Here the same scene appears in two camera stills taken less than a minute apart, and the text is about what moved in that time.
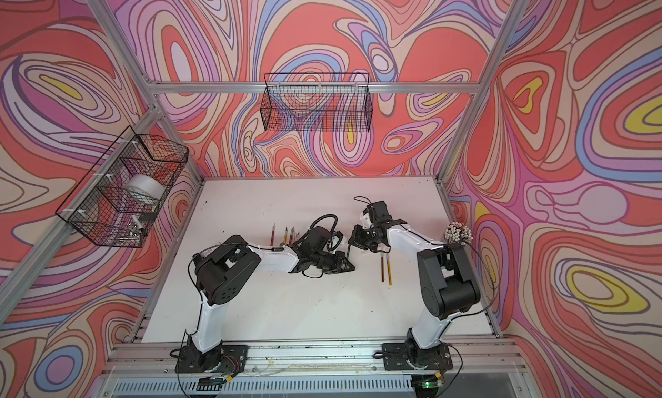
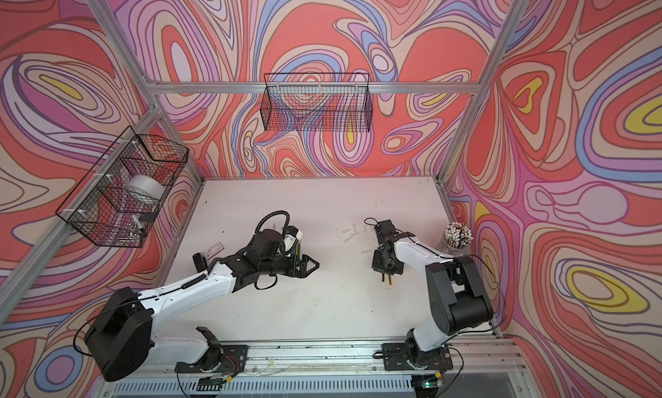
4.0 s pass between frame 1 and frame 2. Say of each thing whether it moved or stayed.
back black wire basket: stayed
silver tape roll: stayed
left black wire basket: stayed
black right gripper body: moved
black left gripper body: moved
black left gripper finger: moved
